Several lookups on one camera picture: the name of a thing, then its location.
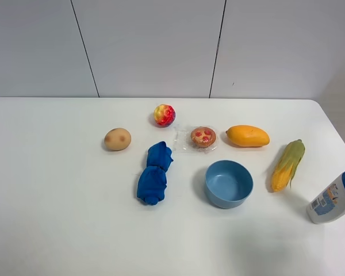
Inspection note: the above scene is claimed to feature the fruit tart pastry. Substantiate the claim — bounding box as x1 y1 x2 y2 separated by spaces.
173 126 218 154

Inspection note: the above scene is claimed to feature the red multicolour squishy ball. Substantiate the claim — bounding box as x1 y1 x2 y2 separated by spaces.
153 104 175 127

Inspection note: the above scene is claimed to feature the blue crumpled cloth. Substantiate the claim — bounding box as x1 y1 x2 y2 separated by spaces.
136 141 173 205

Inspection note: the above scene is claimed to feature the brown potato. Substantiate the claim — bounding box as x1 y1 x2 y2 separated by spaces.
104 128 132 151

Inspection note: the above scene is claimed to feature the yellow mango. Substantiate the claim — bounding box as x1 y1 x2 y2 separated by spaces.
225 125 270 147

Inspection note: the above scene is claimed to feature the blue bowl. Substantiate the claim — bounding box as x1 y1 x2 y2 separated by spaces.
205 160 254 209

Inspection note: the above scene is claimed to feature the corn cob with husk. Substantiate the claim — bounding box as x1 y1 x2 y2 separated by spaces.
271 139 305 192

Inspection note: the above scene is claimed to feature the white bottle blue cap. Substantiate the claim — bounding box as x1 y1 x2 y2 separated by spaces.
306 172 345 224

